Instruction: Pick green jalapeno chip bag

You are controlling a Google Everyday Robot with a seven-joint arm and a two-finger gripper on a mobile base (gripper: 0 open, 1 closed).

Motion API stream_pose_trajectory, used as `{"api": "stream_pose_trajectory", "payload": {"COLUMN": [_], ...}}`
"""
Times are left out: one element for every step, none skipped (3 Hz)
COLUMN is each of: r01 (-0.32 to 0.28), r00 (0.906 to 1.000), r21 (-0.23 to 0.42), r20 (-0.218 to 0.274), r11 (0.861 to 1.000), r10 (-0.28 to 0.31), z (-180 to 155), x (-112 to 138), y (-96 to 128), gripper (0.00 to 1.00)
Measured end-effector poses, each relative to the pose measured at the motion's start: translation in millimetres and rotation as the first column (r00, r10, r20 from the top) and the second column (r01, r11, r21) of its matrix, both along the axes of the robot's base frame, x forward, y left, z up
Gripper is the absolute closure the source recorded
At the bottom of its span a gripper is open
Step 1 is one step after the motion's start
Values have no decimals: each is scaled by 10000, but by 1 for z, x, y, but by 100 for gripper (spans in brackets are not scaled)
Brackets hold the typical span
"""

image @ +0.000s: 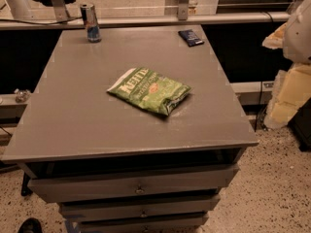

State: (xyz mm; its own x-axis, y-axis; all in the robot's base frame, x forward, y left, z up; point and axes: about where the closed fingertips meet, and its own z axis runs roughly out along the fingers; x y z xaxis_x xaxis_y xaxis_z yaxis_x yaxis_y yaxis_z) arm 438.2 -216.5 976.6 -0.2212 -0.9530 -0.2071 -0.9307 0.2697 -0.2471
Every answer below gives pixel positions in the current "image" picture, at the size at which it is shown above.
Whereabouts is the middle grey drawer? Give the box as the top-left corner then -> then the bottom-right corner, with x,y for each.
60,193 -> 220,222

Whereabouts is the black shoe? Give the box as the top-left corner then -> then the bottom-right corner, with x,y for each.
17,217 -> 43,233

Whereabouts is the grey drawer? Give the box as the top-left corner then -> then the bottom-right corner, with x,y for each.
29,164 -> 239,203
79,213 -> 208,233
60,193 -> 220,222

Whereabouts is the black cable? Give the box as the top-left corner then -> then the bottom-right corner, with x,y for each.
0,16 -> 84,26

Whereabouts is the bottom grey drawer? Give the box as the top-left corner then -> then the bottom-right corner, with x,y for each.
79,213 -> 208,233

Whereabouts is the top grey drawer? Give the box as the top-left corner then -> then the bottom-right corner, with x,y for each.
29,164 -> 239,203

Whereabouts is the dark blue snack packet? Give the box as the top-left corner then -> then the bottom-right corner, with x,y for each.
178,29 -> 204,47

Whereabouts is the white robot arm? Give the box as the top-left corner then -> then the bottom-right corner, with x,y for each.
262,0 -> 311,129

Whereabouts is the silver blue energy drink can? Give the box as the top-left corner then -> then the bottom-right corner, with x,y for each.
80,3 -> 101,43

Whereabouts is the grey drawer cabinet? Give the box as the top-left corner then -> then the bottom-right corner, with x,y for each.
0,24 -> 259,233

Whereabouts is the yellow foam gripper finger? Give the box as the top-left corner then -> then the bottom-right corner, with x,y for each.
262,22 -> 311,129

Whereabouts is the small crumpled glass object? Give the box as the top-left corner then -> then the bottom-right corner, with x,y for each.
14,88 -> 31,103

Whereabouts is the green jalapeno chip bag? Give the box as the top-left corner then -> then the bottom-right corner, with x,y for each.
107,67 -> 191,116

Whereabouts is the metal horizontal rail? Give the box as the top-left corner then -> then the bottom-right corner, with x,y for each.
0,12 -> 290,30

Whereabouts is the grey low side shelf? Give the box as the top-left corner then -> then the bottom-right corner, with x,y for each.
231,81 -> 274,106

